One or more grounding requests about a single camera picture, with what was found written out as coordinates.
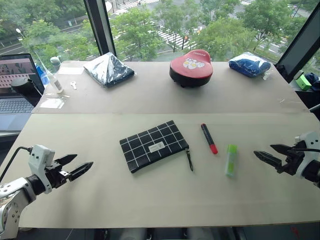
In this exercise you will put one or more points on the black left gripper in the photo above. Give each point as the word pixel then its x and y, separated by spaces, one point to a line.
pixel 57 175

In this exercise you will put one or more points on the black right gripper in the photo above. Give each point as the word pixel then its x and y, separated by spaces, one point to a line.
pixel 292 162

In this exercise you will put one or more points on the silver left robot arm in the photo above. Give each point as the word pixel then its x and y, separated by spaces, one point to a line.
pixel 12 192

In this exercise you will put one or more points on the black white-grid pencil case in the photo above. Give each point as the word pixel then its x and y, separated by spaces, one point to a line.
pixel 152 146

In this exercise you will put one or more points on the laptop computer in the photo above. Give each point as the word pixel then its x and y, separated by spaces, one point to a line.
pixel 15 100

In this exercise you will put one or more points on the red heart-shaped case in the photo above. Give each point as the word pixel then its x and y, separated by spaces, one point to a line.
pixel 191 67

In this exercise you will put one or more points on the green highlighter pen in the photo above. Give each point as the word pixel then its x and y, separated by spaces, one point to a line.
pixel 231 161

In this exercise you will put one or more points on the flat clear plastic bag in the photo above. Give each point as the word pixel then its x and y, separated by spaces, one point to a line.
pixel 52 102

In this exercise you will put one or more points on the red and black marker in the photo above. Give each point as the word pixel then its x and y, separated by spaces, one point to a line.
pixel 209 138

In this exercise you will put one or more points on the green box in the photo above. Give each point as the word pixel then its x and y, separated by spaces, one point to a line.
pixel 303 82

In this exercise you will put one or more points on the small white key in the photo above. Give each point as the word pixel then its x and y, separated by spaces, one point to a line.
pixel 73 85

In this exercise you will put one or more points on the black rounded device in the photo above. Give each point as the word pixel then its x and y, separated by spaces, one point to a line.
pixel 25 87

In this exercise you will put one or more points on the blue cloth in plastic bag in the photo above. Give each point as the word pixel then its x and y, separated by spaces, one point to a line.
pixel 250 64

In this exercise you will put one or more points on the navy cloth in plastic bag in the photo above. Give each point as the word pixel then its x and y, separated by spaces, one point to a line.
pixel 108 70

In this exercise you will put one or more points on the teal figurine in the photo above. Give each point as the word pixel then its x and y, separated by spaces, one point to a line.
pixel 55 63

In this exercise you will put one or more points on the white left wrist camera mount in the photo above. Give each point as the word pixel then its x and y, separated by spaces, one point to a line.
pixel 40 160

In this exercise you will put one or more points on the black window frame post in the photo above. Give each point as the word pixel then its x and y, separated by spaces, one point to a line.
pixel 300 42
pixel 100 27

